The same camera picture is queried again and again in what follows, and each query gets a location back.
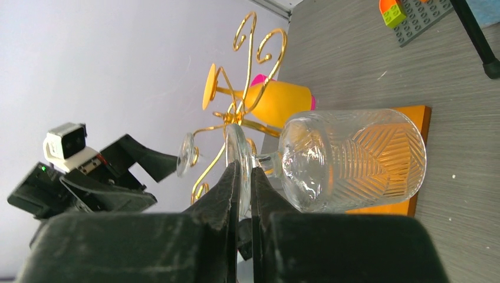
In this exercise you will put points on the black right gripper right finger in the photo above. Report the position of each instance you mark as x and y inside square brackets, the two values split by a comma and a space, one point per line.
[290, 246]

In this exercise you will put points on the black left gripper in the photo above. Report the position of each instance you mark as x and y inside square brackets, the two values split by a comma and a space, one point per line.
[105, 184]

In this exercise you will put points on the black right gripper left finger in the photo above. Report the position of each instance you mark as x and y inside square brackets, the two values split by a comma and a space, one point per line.
[196, 245]

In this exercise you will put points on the clear wine glass back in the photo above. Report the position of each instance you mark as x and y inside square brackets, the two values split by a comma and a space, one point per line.
[188, 154]

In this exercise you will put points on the clear wine glass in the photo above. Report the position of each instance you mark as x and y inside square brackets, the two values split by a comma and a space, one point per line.
[188, 154]
[334, 161]

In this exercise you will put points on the clear wine glass front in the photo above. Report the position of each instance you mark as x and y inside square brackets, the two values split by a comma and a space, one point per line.
[334, 161]

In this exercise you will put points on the gold wire wine glass rack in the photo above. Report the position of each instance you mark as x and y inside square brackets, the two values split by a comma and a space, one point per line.
[246, 100]

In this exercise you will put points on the pink wine glass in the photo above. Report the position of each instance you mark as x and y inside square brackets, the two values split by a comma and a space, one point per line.
[299, 92]

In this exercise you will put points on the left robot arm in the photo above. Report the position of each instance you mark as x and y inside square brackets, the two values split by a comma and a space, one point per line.
[41, 194]

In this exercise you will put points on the orange wine glass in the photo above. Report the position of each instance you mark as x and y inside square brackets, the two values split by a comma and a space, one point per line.
[272, 109]

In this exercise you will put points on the grey building plate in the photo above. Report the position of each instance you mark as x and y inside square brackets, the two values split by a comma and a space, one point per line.
[413, 17]

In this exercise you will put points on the black music stand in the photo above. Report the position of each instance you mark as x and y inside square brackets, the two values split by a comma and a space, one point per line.
[489, 61]

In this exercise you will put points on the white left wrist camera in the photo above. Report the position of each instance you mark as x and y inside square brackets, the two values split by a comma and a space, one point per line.
[65, 146]

